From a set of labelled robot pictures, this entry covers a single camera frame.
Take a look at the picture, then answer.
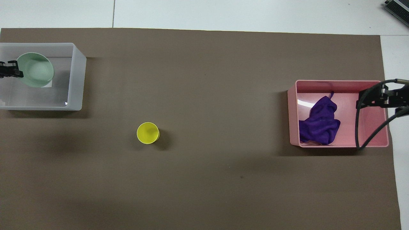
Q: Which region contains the pale green bowl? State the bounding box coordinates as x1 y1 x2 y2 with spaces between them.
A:
16 52 54 88

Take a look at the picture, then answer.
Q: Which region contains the pink plastic box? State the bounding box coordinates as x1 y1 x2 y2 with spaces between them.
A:
287 80 390 148

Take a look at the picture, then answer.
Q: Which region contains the purple cloth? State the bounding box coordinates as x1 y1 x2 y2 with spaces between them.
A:
299 92 341 145

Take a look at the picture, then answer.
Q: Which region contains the translucent white plastic box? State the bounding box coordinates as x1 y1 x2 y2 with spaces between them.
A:
0 42 87 111

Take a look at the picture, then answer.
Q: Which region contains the grey electronic device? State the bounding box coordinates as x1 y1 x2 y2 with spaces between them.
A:
383 0 409 25

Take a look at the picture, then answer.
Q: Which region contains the black cable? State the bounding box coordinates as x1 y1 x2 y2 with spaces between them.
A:
355 78 409 150

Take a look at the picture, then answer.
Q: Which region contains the yellow cup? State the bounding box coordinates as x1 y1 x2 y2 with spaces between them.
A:
136 122 160 145

